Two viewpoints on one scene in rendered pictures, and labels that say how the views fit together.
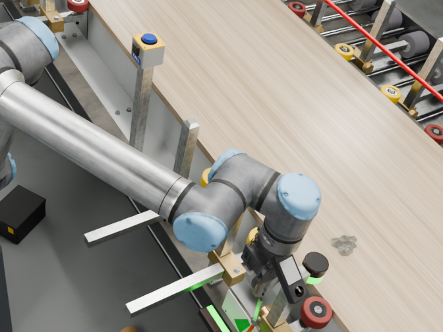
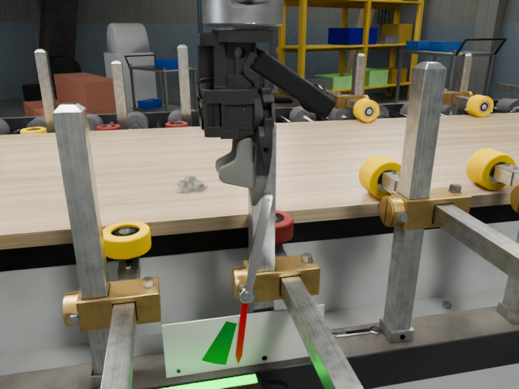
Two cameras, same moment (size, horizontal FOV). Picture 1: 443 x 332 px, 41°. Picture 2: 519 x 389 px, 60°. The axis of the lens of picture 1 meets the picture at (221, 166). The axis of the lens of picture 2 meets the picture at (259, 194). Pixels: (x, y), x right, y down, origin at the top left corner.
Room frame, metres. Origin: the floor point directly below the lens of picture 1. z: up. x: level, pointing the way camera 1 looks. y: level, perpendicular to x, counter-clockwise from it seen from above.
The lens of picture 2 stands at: (0.49, 0.29, 1.22)
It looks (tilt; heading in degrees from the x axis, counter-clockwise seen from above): 20 degrees down; 302
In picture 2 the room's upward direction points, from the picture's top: straight up
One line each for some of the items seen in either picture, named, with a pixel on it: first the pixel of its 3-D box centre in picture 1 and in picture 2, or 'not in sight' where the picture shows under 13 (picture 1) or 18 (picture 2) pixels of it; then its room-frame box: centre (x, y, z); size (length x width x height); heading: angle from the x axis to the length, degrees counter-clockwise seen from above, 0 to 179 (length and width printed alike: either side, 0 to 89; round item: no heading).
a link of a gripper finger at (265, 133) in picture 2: (260, 279); (260, 138); (0.76, -0.15, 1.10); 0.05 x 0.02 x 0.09; 135
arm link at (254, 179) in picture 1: (241, 181); not in sight; (0.82, -0.05, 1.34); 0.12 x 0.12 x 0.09; 72
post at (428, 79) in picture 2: not in sight; (410, 214); (0.64, -0.42, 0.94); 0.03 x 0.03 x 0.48; 45
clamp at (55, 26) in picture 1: (51, 17); not in sight; (1.87, 0.80, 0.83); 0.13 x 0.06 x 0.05; 45
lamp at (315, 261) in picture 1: (302, 286); not in sight; (0.85, -0.27, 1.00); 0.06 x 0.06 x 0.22; 45
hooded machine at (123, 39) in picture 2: not in sight; (130, 69); (5.76, -4.45, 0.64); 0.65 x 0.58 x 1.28; 159
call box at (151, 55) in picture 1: (147, 51); not in sight; (1.36, 0.29, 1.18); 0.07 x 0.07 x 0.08; 45
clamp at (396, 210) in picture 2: not in sight; (423, 208); (0.62, -0.43, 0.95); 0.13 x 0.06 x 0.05; 45
